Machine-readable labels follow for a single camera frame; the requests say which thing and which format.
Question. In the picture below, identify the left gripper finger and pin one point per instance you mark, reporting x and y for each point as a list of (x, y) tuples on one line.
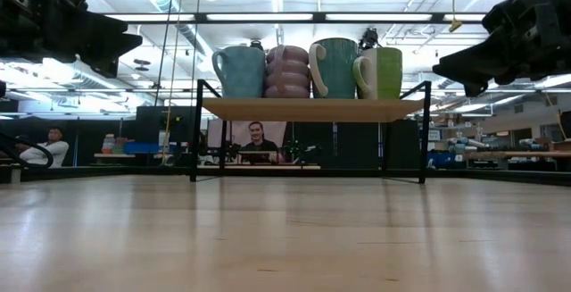
[(100, 26), (116, 48)]

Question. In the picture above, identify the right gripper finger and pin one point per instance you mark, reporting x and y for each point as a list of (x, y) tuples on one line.
[(477, 64), (476, 89)]

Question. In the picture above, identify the light blue faceted mug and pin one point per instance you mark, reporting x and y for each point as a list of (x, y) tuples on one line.
[(241, 73)]

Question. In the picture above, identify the ribbed lilac mug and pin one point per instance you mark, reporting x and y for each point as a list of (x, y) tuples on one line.
[(290, 73)]

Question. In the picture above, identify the black ceiling disc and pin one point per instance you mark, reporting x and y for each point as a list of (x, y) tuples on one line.
[(142, 62)]

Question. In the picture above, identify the wooden workbench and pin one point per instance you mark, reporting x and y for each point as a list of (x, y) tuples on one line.
[(517, 154)]

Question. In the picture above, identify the stacked coloured containers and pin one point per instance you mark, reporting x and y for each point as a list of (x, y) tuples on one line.
[(111, 144)]

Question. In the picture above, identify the blue bin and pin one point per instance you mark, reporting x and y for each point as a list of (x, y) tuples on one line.
[(142, 148)]

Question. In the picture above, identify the black ceiling spotlight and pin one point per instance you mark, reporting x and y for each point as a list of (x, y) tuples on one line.
[(369, 38)]

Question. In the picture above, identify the person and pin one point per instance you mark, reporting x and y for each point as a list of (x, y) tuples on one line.
[(259, 142), (53, 149)]

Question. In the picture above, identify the black curved tube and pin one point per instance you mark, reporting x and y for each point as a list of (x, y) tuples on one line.
[(44, 153)]

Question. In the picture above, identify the round black ceiling device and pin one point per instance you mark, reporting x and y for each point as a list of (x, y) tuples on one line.
[(256, 44)]

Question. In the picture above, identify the black overhead beam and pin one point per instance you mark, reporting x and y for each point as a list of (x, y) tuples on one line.
[(319, 17)]

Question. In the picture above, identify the wooden shelf black frame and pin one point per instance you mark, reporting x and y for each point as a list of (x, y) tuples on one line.
[(312, 110)]

